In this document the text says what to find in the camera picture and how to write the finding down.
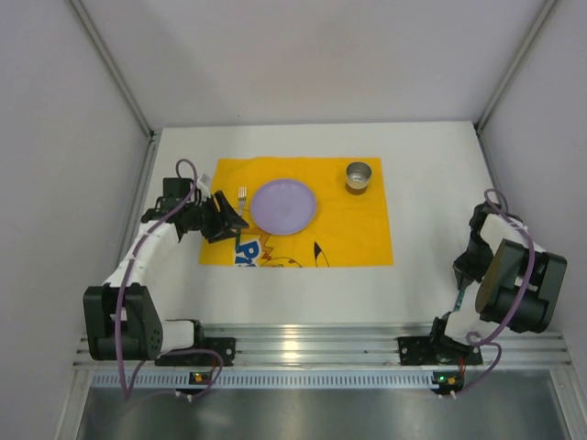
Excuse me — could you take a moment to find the metal cup with brown band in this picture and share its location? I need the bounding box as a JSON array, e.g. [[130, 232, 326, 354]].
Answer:
[[345, 161, 372, 195]]

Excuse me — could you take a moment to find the aluminium rail frame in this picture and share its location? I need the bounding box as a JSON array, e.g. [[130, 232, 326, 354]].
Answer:
[[72, 320, 572, 391]]

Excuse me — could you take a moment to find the yellow cartoon placemat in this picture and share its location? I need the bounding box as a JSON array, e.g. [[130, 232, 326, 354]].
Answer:
[[199, 157, 393, 269]]

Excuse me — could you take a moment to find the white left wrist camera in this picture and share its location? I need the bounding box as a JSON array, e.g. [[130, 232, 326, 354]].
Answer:
[[196, 173, 212, 197]]

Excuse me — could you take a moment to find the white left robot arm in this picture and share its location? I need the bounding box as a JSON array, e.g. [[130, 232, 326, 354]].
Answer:
[[83, 177, 248, 365]]

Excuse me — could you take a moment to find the purple plastic plate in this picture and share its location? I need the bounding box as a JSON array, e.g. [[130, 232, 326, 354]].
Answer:
[[249, 179, 317, 236]]

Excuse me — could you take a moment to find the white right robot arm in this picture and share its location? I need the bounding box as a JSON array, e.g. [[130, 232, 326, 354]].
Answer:
[[202, 194, 566, 345]]

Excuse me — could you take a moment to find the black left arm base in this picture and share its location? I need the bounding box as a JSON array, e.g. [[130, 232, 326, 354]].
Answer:
[[155, 320, 237, 367]]

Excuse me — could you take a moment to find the spoon with green handle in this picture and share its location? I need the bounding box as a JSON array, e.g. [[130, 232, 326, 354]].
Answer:
[[453, 286, 467, 312]]

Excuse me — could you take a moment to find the fork with green handle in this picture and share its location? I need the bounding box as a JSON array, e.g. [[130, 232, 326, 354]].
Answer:
[[235, 186, 248, 251]]

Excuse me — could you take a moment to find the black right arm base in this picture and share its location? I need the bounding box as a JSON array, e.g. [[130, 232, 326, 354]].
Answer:
[[397, 317, 482, 366]]

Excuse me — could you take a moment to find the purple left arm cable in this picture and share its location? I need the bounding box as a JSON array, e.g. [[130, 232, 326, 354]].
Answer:
[[116, 158, 226, 402]]

